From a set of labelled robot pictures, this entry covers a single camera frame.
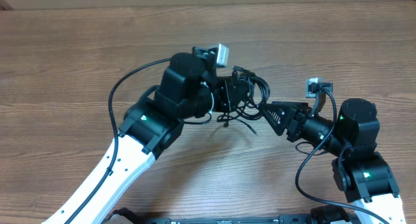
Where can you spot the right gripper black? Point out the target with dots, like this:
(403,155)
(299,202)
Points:
(295,125)

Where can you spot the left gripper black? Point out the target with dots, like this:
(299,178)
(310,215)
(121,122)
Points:
(229,96)

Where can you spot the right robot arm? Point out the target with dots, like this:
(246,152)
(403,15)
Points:
(360,172)

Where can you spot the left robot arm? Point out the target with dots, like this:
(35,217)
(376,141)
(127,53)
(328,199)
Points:
(190,88)

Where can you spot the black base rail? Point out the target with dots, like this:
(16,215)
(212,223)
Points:
(126,216)

